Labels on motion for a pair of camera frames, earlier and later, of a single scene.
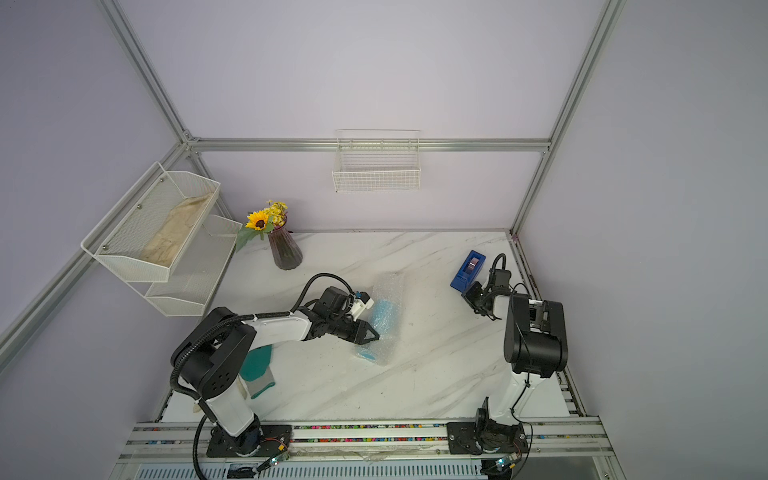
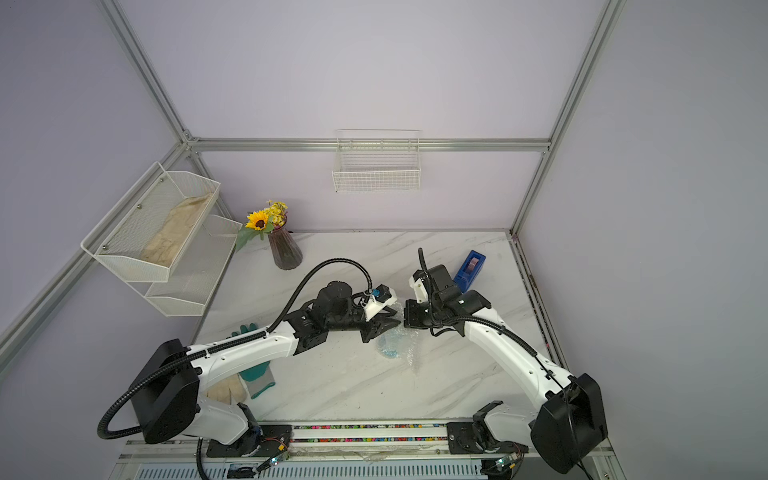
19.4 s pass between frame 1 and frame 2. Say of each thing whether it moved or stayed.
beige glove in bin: stayed
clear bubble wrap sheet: moved
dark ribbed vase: stayed
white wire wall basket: stayed
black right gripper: moved
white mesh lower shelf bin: stayed
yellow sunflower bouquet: stayed
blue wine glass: moved
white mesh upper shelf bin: stayed
